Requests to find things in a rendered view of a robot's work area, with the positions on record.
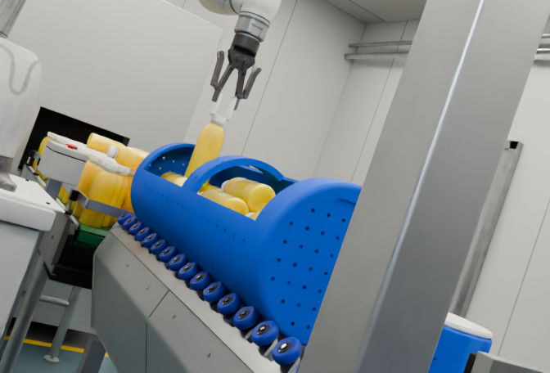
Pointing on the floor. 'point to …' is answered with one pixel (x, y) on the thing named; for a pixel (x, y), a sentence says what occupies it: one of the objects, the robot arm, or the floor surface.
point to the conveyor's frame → (69, 270)
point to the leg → (92, 356)
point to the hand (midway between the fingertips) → (223, 106)
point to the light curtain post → (431, 169)
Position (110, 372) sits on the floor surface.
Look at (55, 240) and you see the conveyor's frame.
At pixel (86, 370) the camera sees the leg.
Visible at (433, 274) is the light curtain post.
